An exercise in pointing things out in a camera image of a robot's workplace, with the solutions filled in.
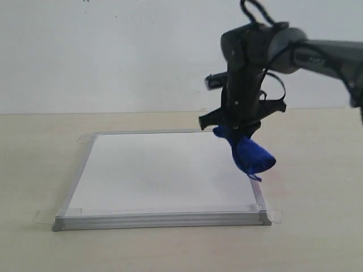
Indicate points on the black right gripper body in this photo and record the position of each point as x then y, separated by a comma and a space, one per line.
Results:
243, 103

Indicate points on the blue microfibre cloth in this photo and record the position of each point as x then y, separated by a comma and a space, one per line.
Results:
249, 157

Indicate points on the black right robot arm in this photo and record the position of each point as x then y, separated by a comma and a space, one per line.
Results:
256, 50

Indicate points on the white board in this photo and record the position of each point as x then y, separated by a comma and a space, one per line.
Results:
148, 179

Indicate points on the clear tape front right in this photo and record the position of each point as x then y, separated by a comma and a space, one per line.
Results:
267, 216

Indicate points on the clear tape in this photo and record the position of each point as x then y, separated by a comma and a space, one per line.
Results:
87, 138
267, 216
51, 216

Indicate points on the clear tape back left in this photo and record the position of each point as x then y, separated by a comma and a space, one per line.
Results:
87, 138

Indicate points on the clear tape front left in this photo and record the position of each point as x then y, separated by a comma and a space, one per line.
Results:
51, 216

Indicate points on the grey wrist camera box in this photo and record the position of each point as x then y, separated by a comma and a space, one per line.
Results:
215, 81

